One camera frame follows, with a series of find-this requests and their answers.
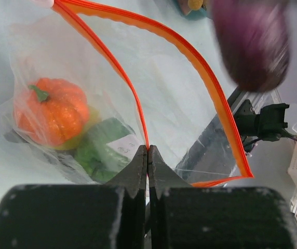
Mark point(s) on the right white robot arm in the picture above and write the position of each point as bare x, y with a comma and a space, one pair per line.
272, 123

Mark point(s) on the yellow starfruit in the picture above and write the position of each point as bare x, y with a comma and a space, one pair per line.
73, 143

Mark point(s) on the orange pumpkin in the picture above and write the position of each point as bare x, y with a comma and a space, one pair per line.
51, 111

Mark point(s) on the green bell pepper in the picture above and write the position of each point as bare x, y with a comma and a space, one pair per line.
106, 148

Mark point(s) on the purple white scallion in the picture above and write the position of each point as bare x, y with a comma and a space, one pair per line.
253, 37

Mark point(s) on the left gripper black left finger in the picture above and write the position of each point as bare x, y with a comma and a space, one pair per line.
111, 215

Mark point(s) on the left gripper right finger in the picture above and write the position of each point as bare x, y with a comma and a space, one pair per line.
183, 216

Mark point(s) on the clear zip bag orange zipper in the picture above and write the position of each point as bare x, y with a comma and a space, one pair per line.
132, 68

